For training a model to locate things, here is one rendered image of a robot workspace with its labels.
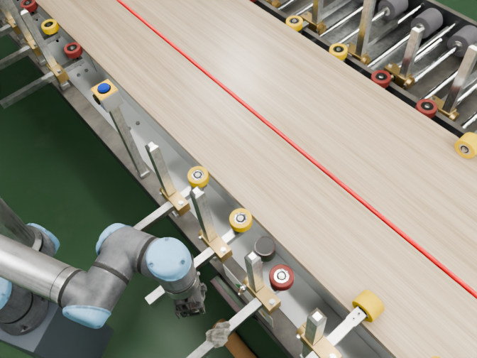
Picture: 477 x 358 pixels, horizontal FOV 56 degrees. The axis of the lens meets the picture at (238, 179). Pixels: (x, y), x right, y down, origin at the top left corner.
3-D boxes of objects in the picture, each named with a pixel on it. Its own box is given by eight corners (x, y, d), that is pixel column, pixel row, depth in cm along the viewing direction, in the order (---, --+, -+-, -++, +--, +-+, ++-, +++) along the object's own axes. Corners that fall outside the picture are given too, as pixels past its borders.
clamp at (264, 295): (270, 315, 148) (269, 310, 143) (243, 285, 154) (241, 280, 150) (282, 304, 149) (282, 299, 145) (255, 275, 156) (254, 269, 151)
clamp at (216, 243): (221, 264, 160) (219, 258, 156) (198, 239, 166) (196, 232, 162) (234, 253, 162) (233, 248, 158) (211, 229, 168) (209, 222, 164)
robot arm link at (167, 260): (155, 228, 101) (195, 243, 98) (167, 251, 112) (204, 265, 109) (134, 264, 97) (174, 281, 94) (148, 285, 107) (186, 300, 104)
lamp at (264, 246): (265, 285, 146) (263, 258, 128) (254, 273, 148) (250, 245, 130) (279, 274, 147) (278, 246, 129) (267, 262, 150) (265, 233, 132)
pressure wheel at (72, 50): (75, 59, 228) (66, 40, 219) (90, 60, 227) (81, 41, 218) (70, 70, 224) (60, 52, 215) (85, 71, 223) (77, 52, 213)
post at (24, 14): (65, 92, 233) (20, 13, 193) (62, 89, 234) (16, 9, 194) (71, 89, 234) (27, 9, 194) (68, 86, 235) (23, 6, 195)
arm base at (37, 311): (30, 342, 172) (18, 335, 163) (-10, 326, 176) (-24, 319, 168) (57, 295, 181) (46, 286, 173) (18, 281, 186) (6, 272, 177)
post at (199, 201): (215, 261, 174) (195, 197, 134) (210, 255, 176) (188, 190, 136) (222, 256, 175) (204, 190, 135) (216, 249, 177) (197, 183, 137)
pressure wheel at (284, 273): (281, 303, 152) (280, 292, 142) (265, 286, 156) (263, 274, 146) (298, 288, 154) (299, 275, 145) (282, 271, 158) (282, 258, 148)
